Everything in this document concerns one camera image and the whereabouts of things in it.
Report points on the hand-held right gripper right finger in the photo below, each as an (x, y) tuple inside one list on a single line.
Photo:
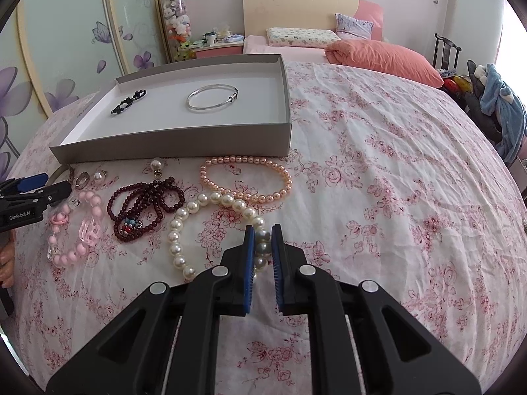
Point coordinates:
[(277, 263)]

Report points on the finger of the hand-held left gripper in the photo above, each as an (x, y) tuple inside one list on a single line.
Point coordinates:
[(53, 193), (31, 182)]

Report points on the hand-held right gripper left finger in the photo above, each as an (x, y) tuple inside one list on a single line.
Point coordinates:
[(248, 263)]

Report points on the wide silver cuff bangle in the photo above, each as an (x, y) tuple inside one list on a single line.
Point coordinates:
[(70, 170)]

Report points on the pearl pendant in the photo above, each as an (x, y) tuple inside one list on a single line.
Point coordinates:
[(156, 164)]

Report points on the grey cardboard box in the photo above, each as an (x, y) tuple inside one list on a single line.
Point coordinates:
[(164, 109)]

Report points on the person's left hand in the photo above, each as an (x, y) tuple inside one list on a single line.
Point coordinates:
[(5, 267)]

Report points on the small pearl stud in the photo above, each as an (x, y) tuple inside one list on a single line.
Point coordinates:
[(98, 177)]

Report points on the pink floral bedspread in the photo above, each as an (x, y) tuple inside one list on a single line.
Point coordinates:
[(370, 173)]

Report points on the floral sliding wardrobe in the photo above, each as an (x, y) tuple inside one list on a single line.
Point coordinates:
[(61, 28)]

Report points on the thin silver bangle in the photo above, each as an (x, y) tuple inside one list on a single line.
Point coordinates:
[(188, 101)]

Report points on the clear cylinder of plush toys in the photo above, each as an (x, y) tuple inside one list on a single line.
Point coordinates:
[(177, 20)]

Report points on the pink nightstand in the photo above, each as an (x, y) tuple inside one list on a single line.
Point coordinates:
[(218, 52)]

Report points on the pink bed sheet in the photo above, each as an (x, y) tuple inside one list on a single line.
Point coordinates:
[(255, 46)]

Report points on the white mug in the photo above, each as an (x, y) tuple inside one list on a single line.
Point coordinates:
[(210, 40)]

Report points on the floral pillow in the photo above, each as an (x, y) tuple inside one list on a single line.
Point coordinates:
[(300, 37)]

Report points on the orange quilt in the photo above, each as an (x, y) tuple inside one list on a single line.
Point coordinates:
[(383, 59)]

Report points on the lavender pillow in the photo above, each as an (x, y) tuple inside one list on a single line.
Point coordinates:
[(354, 26)]

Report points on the colourful plush toy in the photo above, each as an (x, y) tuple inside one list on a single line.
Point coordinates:
[(455, 82)]

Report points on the beige and pink headboard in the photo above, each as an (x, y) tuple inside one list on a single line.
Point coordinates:
[(296, 8)]

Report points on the dark grey garment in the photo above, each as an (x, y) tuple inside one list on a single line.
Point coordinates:
[(473, 98)]

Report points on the dark wooden chair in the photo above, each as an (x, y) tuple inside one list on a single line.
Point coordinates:
[(442, 49)]

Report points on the light blue garment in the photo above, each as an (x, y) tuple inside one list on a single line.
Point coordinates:
[(498, 90)]

